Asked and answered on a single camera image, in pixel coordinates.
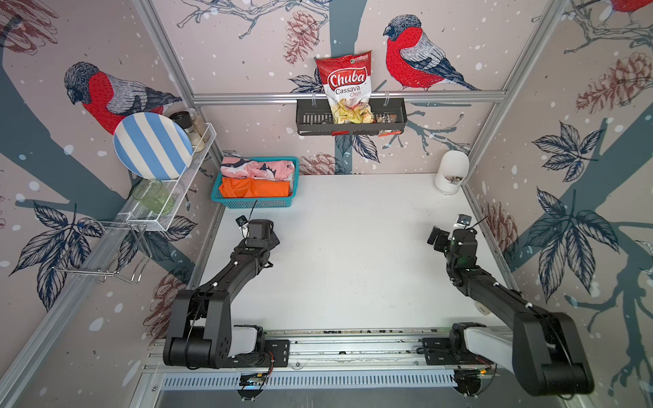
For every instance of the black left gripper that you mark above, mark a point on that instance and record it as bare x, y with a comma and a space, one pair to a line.
272, 240

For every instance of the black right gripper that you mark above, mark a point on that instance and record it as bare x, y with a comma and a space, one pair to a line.
440, 238

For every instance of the orange cloth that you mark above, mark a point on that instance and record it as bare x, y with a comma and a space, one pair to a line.
250, 188

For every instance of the pink patterned cloth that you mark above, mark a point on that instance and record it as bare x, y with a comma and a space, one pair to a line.
243, 168

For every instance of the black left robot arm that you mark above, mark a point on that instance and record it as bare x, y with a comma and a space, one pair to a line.
200, 327

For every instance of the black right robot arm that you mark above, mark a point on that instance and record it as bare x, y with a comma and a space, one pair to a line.
545, 352

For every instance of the teal plastic basket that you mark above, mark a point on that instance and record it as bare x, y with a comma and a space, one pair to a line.
243, 203

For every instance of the black lid shaker bottle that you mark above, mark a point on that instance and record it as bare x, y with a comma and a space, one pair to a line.
482, 309

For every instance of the white mannequin head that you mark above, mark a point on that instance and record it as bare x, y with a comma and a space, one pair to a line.
453, 170

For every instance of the green glass cup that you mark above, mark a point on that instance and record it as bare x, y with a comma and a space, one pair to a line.
154, 195

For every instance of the beige spice jar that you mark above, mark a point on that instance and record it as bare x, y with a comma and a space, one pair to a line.
197, 134

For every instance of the blue white striped plate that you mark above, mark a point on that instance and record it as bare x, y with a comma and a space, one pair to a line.
152, 146

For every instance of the dark lid spice jar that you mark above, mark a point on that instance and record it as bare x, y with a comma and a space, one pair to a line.
184, 120

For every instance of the red Chuba chips bag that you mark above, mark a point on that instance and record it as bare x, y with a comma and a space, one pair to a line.
347, 84

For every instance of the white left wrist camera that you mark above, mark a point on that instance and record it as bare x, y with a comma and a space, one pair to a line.
242, 221

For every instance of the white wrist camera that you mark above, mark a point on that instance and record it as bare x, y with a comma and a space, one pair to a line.
242, 221
463, 221

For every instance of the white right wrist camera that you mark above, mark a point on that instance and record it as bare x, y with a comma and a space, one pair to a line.
463, 221

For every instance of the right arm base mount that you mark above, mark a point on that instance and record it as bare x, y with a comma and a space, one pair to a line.
444, 352

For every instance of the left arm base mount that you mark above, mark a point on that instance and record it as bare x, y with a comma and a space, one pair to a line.
251, 348

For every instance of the clear acrylic wall shelf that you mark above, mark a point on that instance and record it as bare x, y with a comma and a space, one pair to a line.
139, 215

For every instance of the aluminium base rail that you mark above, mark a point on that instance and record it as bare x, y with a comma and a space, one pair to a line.
376, 349

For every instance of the metal wire rack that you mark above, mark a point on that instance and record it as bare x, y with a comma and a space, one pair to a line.
122, 252

